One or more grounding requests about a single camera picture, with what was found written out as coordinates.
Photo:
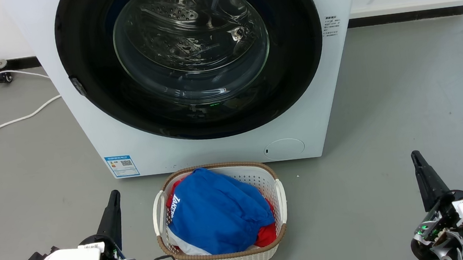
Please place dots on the white woven-rim laundry basket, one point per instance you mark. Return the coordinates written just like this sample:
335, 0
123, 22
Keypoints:
227, 258

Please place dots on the red garment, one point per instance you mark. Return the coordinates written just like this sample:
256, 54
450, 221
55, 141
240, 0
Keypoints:
267, 235

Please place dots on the white front-load washing machine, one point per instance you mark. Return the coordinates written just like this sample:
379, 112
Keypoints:
225, 149

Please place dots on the blue garment with white print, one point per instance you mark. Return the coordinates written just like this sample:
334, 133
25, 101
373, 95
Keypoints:
222, 211

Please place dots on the round white filter cover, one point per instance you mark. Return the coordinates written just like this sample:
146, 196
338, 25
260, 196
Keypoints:
284, 149

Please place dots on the small black caster wheel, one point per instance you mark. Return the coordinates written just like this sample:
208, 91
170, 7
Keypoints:
4, 77

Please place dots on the black round glass washer door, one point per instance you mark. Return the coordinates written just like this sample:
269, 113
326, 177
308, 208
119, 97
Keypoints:
293, 69

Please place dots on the blue energy label sticker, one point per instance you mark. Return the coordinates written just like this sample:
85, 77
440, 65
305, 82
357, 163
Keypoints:
122, 166

